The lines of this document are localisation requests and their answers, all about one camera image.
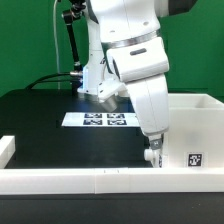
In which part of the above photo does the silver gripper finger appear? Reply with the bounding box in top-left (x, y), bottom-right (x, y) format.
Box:
top-left (149, 134), bottom-right (163, 150)

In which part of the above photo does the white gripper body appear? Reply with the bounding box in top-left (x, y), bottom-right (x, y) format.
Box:
top-left (126, 74), bottom-right (169, 136)

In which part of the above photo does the white drawer cabinet box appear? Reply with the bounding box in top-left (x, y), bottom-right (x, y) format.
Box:
top-left (160, 94), bottom-right (224, 168)

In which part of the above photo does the white front drawer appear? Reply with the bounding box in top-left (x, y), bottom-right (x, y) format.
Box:
top-left (144, 148), bottom-right (162, 168)

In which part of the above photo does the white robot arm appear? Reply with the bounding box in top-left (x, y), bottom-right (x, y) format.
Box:
top-left (84, 0), bottom-right (197, 150)

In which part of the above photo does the white sheet with markers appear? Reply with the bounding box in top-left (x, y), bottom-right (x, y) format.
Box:
top-left (62, 112), bottom-right (139, 127)

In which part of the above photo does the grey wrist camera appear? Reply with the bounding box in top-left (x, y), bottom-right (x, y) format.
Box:
top-left (97, 78), bottom-right (127, 112)

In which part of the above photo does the white fence frame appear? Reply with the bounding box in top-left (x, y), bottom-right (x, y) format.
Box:
top-left (0, 136), bottom-right (224, 195)

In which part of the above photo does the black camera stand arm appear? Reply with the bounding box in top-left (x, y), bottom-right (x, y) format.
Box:
top-left (62, 0), bottom-right (86, 72)

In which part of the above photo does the black cable bundle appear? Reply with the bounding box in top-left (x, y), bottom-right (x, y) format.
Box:
top-left (25, 71), bottom-right (84, 90)

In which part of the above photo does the white thin cable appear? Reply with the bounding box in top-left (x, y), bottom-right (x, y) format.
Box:
top-left (52, 0), bottom-right (62, 90)

